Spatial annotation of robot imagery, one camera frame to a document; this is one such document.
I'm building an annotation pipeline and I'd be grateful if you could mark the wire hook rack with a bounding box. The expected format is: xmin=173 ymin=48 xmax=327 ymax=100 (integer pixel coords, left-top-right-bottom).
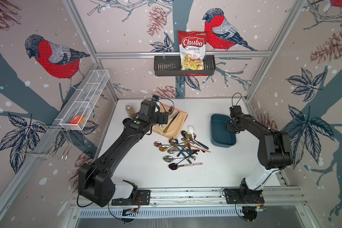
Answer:
xmin=17 ymin=124 xmax=74 ymax=161

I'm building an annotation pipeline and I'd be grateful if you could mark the white ceramic spoon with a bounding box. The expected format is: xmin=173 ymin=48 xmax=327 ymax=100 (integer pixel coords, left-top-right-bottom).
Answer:
xmin=188 ymin=125 xmax=195 ymax=134

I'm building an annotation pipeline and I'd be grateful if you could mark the silver fork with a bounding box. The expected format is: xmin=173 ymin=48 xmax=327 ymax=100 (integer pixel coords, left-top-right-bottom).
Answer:
xmin=168 ymin=105 xmax=174 ymax=115

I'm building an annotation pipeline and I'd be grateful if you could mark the black wall basket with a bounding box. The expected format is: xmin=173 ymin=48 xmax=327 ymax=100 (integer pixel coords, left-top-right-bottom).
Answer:
xmin=154 ymin=56 xmax=216 ymax=77

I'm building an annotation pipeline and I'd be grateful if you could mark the clear wire wall shelf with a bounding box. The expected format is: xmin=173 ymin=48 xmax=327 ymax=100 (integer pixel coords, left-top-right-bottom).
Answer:
xmin=60 ymin=69 xmax=110 ymax=131

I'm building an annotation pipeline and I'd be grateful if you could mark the teal plastic storage box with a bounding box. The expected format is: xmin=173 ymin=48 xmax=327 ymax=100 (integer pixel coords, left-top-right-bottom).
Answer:
xmin=210 ymin=114 xmax=237 ymax=148

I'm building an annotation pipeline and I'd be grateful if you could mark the black round lid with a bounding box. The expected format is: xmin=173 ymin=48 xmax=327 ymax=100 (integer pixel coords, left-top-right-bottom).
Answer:
xmin=122 ymin=118 xmax=132 ymax=126

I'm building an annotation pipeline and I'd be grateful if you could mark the orange handled spoon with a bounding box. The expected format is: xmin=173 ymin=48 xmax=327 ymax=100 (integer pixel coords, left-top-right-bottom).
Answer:
xmin=184 ymin=142 xmax=210 ymax=153

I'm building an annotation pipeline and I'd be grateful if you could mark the silver spoon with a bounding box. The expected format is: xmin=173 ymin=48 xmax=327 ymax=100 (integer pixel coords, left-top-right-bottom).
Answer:
xmin=163 ymin=155 xmax=196 ymax=163

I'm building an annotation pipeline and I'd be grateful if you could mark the purple spoon pink handle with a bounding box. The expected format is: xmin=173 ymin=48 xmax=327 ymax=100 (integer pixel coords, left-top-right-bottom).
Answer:
xmin=168 ymin=162 xmax=203 ymax=171

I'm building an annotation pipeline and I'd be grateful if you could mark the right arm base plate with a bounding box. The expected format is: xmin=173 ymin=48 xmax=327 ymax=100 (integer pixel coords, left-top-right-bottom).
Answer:
xmin=222 ymin=188 xmax=265 ymax=204

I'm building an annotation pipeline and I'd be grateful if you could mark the gold cream handled knife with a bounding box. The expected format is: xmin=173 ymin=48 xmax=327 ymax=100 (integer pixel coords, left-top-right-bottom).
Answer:
xmin=155 ymin=125 xmax=164 ymax=135

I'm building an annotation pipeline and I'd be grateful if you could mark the red Chuba chips bag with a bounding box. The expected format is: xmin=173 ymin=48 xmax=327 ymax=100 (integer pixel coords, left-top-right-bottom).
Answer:
xmin=178 ymin=31 xmax=207 ymax=70

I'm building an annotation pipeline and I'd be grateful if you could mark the black spoon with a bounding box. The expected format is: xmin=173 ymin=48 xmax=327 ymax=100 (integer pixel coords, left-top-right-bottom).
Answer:
xmin=181 ymin=131 xmax=209 ymax=150

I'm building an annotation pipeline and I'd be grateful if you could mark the gold spoon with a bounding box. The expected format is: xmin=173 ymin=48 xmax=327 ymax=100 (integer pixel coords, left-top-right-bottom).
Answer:
xmin=159 ymin=145 xmax=185 ymax=154

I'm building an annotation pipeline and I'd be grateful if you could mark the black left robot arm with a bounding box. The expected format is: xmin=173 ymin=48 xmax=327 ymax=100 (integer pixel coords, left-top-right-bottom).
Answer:
xmin=78 ymin=95 xmax=169 ymax=207

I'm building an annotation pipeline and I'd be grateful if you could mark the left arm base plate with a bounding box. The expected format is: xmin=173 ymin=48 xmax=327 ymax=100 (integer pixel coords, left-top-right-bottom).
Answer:
xmin=111 ymin=190 xmax=151 ymax=206

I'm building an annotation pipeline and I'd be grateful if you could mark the small red box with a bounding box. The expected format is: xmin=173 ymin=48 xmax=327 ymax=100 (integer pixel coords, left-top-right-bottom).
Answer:
xmin=70 ymin=115 xmax=85 ymax=125

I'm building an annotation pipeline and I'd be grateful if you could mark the brown spice jar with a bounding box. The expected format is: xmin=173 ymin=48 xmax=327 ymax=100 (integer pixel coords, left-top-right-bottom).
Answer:
xmin=125 ymin=104 xmax=135 ymax=118

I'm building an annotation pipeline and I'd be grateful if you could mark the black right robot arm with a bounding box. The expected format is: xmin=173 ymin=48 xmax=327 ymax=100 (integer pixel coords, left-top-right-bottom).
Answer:
xmin=227 ymin=105 xmax=293 ymax=195

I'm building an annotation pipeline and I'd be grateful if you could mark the rainbow spoon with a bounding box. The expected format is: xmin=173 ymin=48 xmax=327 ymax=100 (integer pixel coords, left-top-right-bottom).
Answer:
xmin=153 ymin=141 xmax=186 ymax=148

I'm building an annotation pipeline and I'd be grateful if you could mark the peach cloth napkin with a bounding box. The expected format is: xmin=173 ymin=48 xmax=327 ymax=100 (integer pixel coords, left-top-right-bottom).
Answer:
xmin=135 ymin=103 xmax=188 ymax=138

